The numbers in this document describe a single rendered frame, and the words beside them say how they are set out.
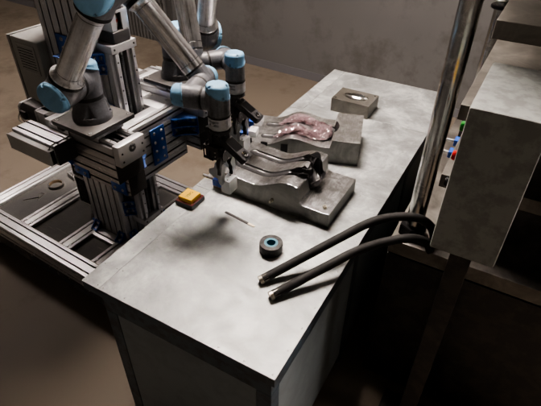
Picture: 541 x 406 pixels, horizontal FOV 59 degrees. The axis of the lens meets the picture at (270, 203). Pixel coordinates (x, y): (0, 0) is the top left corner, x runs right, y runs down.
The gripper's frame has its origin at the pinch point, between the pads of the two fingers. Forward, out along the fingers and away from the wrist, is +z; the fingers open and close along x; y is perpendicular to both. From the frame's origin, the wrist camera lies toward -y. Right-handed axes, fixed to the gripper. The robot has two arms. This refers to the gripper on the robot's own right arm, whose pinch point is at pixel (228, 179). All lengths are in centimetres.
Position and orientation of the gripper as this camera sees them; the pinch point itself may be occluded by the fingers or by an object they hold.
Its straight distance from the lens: 169.9
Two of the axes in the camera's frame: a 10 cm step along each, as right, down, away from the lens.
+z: -0.1, 7.9, 6.1
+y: -8.7, -3.1, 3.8
